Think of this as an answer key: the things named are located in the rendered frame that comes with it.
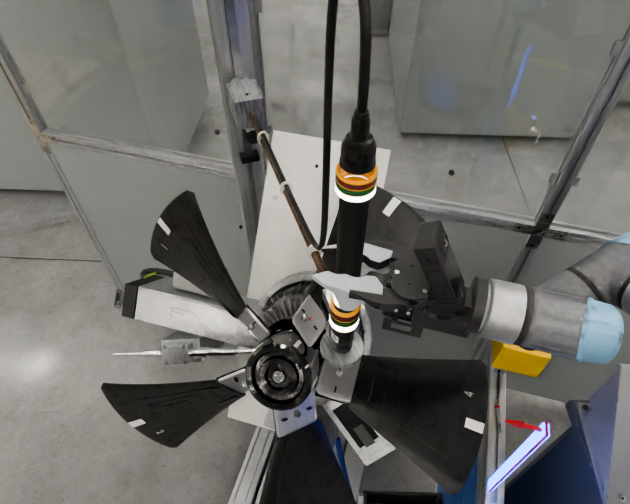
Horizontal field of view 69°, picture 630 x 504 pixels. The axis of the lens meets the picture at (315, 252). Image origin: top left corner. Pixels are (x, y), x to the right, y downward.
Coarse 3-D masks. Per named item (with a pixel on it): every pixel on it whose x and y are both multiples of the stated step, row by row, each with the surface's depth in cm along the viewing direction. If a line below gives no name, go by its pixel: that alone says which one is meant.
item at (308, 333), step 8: (304, 304) 85; (312, 304) 83; (296, 312) 85; (312, 312) 82; (320, 312) 80; (296, 320) 84; (312, 320) 81; (320, 320) 79; (296, 328) 84; (304, 328) 82; (312, 328) 80; (320, 328) 78; (304, 336) 81; (312, 336) 79; (312, 344) 78
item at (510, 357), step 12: (492, 348) 107; (504, 348) 99; (516, 348) 98; (528, 348) 98; (492, 360) 105; (504, 360) 102; (516, 360) 100; (528, 360) 99; (540, 360) 98; (516, 372) 104; (528, 372) 102; (540, 372) 101
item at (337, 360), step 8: (328, 296) 70; (320, 304) 72; (328, 304) 69; (328, 312) 70; (328, 320) 71; (328, 328) 73; (328, 336) 75; (320, 344) 74; (328, 344) 74; (352, 344) 74; (360, 344) 74; (320, 352) 74; (328, 352) 73; (352, 352) 73; (360, 352) 73; (328, 360) 72; (336, 360) 72; (344, 360) 72; (352, 360) 72
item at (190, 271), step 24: (192, 192) 77; (168, 216) 82; (192, 216) 78; (168, 240) 86; (192, 240) 80; (168, 264) 91; (192, 264) 84; (216, 264) 79; (216, 288) 83; (240, 312) 83
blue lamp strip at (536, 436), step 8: (544, 424) 76; (536, 432) 78; (544, 432) 75; (528, 440) 81; (536, 440) 77; (520, 448) 84; (528, 448) 80; (512, 456) 88; (520, 456) 83; (504, 464) 91; (512, 464) 87; (496, 472) 95; (504, 472) 90; (488, 480) 100; (496, 480) 94; (488, 488) 98
